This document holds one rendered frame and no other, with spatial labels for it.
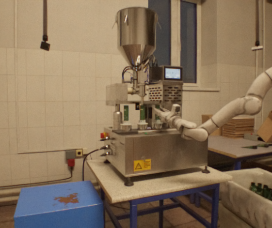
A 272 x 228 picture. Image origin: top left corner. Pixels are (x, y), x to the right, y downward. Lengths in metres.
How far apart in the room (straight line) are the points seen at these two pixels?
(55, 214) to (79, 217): 0.14
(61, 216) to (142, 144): 0.63
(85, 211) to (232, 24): 3.65
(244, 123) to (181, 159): 1.68
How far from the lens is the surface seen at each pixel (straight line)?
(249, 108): 1.09
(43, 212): 1.42
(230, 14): 4.22
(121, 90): 1.47
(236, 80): 4.09
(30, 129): 2.82
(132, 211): 1.21
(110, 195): 1.17
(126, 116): 1.38
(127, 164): 1.27
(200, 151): 1.51
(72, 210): 1.43
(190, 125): 1.14
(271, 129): 2.77
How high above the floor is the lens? 1.23
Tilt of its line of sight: 4 degrees down
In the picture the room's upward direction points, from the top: straight up
